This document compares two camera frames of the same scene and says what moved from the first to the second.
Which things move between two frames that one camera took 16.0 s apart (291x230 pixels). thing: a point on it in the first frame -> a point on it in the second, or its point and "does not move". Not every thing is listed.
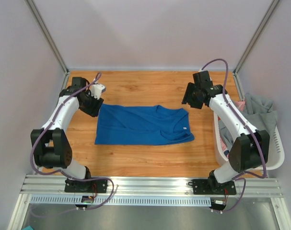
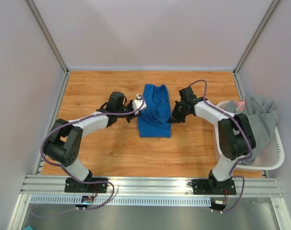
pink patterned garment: x=240 y=105 does not move
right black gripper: x=192 y=97 -> x=178 y=114
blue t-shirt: x=120 y=124 -> x=153 y=122
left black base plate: x=95 y=186 does not move
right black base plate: x=211 y=187 does not move
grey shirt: x=258 y=112 does not move
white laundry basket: x=276 y=151 does not move
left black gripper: x=97 y=104 -> x=133 y=116
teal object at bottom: x=29 y=227 does not move
